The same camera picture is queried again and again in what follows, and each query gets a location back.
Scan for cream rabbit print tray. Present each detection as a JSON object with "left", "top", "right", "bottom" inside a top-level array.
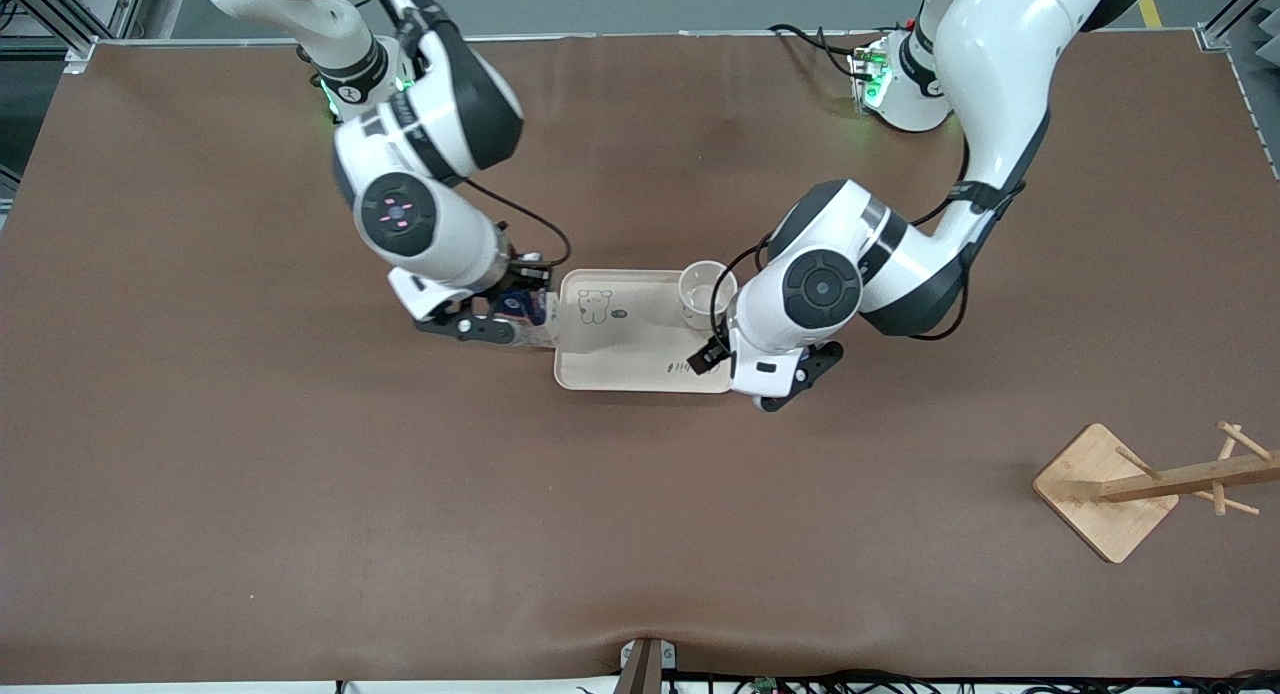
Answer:
[{"left": 553, "top": 268, "right": 736, "bottom": 395}]

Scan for brown table mat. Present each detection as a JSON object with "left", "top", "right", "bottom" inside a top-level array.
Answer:
[{"left": 0, "top": 34, "right": 1280, "bottom": 687}]

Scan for wooden mug stand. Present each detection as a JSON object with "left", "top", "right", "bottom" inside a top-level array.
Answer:
[{"left": 1032, "top": 420, "right": 1280, "bottom": 565}]

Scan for metal table edge bracket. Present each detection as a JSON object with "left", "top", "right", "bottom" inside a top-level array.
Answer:
[{"left": 618, "top": 636, "right": 677, "bottom": 694}]

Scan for black arm base cables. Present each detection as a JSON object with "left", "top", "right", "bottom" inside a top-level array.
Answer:
[{"left": 768, "top": 22, "right": 871, "bottom": 83}]

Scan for aluminium frame post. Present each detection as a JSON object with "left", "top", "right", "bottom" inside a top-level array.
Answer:
[
  {"left": 0, "top": 0, "right": 151, "bottom": 75},
  {"left": 1198, "top": 0, "right": 1280, "bottom": 53}
]

